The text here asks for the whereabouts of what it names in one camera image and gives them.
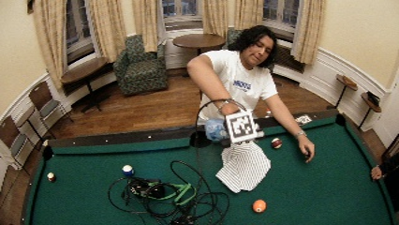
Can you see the striped white cloth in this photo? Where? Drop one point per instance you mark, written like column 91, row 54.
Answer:
column 245, row 167

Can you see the silver wristwatch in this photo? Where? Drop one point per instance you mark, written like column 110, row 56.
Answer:
column 301, row 134

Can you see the red striped billiard ball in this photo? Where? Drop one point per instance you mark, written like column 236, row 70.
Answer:
column 276, row 143

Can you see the printed marker tag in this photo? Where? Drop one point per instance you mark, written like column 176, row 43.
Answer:
column 304, row 119

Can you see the green felt pool table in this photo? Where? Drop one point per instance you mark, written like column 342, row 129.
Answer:
column 316, row 190

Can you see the white marker cube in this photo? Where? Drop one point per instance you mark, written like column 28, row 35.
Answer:
column 243, row 126

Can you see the orange billiard ball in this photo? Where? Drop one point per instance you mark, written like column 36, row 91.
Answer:
column 260, row 206

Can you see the small wooden stand table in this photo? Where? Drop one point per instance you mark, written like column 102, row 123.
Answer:
column 372, row 104
column 348, row 82

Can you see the black object on stand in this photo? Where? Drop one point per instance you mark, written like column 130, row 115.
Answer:
column 373, row 97

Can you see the blue patterned soft object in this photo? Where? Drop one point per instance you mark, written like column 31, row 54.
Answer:
column 216, row 129

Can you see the the person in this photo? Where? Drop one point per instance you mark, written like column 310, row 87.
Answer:
column 241, row 81

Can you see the dark radiator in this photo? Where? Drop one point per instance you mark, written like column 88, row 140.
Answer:
column 289, row 59

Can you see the beige curtain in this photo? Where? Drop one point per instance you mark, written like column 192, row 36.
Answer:
column 108, row 28
column 216, row 17
column 147, row 23
column 309, row 29
column 50, row 37
column 249, row 14

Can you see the black electronic device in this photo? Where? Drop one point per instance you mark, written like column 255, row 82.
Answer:
column 146, row 187

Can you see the green patterned armchair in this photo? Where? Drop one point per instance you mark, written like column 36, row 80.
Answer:
column 233, row 37
column 142, row 70

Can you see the round wooden table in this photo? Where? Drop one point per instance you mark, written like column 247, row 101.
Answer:
column 200, row 40

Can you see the window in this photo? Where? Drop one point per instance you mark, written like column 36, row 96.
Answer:
column 79, row 28
column 281, row 14
column 183, row 9

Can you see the wooden side table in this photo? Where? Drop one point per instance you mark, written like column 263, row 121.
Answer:
column 86, row 72

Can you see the wooden chair grey seat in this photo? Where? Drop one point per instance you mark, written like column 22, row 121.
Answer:
column 15, row 140
column 44, row 100

